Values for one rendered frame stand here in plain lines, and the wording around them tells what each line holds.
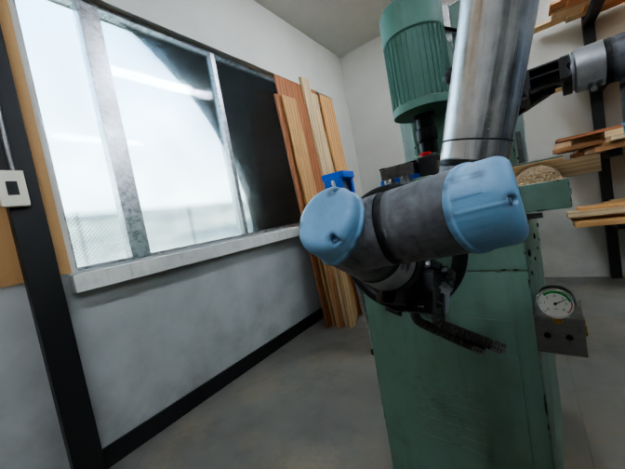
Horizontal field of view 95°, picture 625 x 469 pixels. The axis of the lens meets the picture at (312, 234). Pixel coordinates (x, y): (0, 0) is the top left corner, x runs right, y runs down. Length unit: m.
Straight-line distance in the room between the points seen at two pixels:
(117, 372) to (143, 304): 0.31
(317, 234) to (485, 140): 0.21
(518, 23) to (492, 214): 0.22
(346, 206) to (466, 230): 0.10
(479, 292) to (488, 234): 0.59
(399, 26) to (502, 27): 0.64
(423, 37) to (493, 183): 0.78
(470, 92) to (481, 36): 0.05
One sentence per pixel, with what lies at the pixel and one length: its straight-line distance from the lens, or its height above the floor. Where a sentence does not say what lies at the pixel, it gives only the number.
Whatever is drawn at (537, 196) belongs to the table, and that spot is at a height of 0.87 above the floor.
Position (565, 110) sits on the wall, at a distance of 3.28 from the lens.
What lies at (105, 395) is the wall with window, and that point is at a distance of 1.71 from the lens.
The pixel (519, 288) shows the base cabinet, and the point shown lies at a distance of 0.82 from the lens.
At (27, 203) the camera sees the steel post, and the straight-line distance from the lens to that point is 1.49.
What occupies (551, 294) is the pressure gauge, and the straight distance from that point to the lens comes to 0.75.
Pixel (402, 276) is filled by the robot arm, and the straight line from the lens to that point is 0.36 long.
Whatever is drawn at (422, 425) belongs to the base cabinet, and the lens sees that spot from 1.09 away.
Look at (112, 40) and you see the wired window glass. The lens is 2.10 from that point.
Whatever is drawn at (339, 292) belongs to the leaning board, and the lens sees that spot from 2.32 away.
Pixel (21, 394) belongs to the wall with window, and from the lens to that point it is 1.63.
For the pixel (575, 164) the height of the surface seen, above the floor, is 0.93.
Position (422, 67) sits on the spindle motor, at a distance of 0.96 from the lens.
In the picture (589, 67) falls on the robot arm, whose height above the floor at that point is 1.08.
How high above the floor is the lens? 0.92
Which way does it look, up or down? 4 degrees down
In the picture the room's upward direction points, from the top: 10 degrees counter-clockwise
